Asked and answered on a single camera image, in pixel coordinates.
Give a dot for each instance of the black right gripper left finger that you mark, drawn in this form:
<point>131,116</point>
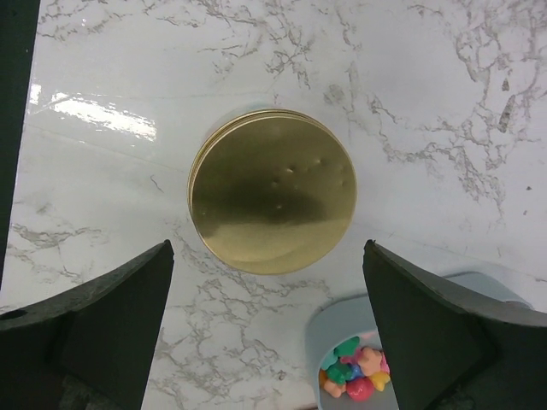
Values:
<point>90,347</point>

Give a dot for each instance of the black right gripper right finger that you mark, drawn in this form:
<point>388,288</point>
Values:
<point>450,347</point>

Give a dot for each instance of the gold jar lid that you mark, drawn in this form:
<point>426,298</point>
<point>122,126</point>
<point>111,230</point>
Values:
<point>271,191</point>

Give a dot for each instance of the blue tray of solid candies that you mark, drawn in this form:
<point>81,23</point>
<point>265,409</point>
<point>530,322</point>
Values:
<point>346,359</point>

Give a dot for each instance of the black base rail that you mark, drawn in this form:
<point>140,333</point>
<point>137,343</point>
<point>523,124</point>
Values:
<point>19,19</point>

